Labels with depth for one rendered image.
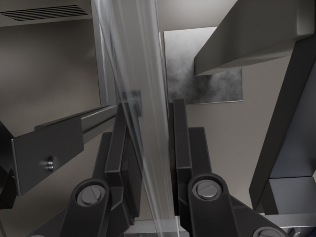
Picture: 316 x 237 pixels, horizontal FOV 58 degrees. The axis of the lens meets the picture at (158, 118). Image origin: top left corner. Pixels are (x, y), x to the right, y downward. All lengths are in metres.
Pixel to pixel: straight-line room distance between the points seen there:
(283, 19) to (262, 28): 0.04
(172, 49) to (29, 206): 0.77
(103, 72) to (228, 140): 0.52
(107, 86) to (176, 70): 0.35
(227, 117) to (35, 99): 0.68
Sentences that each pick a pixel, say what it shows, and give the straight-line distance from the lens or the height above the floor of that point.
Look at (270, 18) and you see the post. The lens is 0.22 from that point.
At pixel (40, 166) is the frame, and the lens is 0.30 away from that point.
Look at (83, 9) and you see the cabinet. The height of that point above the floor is 0.18.
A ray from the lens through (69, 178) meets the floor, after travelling 1.11.
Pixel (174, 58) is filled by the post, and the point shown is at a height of 0.01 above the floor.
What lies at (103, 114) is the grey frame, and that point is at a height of 0.45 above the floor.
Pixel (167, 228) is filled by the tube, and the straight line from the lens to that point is 0.18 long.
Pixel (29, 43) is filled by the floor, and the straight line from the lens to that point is 1.11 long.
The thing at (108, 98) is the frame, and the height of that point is 0.31.
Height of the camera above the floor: 0.98
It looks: 82 degrees down
